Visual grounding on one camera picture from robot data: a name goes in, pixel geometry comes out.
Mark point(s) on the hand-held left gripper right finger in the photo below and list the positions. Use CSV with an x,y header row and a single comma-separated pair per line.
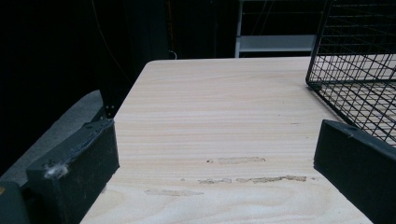
x,y
358,165

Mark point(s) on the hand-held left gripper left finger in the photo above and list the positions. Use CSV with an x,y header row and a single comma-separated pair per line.
x,y
77,168

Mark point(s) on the white metal shelf frame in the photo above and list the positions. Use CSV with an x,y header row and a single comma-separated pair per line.
x,y
274,43

